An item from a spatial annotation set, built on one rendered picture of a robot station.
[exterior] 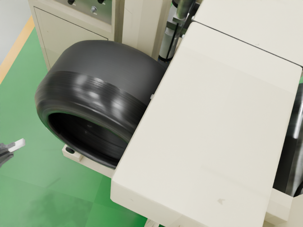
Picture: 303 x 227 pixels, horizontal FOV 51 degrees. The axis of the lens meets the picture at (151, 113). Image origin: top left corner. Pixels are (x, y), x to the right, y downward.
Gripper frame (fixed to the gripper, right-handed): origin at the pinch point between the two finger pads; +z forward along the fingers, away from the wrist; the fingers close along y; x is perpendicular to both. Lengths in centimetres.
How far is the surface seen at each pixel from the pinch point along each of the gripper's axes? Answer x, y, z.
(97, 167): 4.3, 30.9, 20.2
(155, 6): 5, -31, 74
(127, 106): 28, -19, 52
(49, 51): -100, 25, 6
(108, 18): -62, 3, 54
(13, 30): -173, 33, -30
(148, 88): 23, -17, 60
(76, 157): 1.2, 21.7, 15.0
